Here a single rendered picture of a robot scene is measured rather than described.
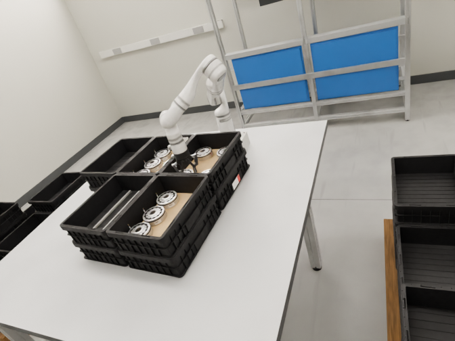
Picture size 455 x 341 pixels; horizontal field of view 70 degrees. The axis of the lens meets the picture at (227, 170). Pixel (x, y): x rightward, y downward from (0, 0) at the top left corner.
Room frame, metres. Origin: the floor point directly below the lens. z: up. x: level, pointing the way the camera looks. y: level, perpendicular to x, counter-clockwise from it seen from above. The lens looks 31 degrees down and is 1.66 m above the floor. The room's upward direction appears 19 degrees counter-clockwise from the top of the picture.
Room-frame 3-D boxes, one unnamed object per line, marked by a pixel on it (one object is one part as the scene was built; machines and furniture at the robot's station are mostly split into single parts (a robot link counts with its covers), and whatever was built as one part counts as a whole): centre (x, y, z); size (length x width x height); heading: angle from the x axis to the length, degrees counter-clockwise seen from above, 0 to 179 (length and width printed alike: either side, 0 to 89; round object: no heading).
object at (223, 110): (1.83, -0.08, 1.03); 0.09 x 0.09 x 0.17; 2
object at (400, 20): (3.05, -1.08, 0.91); 1.70 x 0.10 x 0.05; 60
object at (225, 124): (1.83, -0.08, 0.87); 0.09 x 0.09 x 0.17; 54
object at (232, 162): (1.50, 0.10, 0.87); 0.40 x 0.30 x 0.11; 146
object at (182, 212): (1.17, 0.32, 0.92); 0.40 x 0.30 x 0.02; 146
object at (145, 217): (1.21, 0.38, 0.86); 0.10 x 0.10 x 0.01
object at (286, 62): (3.22, -0.72, 0.60); 0.72 x 0.03 x 0.56; 60
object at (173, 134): (1.47, 0.19, 1.12); 0.09 x 0.07 x 0.15; 4
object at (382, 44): (2.82, -1.41, 0.60); 0.72 x 0.03 x 0.56; 60
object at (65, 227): (1.34, 0.57, 0.92); 0.40 x 0.30 x 0.02; 146
